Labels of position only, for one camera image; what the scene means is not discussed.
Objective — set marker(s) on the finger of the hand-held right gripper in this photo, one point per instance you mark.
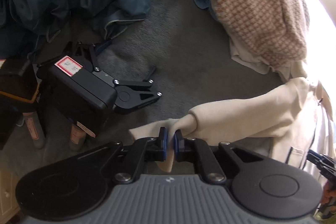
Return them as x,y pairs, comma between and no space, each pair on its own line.
325,163

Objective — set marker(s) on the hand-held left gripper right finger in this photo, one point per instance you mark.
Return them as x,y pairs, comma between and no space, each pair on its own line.
178,148

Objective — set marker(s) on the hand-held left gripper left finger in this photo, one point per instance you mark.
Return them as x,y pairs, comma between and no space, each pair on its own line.
163,145

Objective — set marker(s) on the beige hoodie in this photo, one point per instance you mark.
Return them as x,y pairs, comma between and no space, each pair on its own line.
236,119

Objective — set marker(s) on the person's right hand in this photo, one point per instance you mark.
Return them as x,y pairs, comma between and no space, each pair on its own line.
330,193

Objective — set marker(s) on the black spare gripper device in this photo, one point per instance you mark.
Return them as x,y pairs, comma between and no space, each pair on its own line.
76,90

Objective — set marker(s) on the white thin cloth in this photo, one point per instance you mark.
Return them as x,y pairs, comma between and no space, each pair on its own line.
246,58

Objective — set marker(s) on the black box with orange edge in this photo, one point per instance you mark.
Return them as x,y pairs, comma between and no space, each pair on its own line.
15,82

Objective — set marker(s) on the houndstooth knit sweater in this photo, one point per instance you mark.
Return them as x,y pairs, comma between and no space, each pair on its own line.
262,8

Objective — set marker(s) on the white nightstand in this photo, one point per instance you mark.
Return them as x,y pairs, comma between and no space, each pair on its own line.
6,195

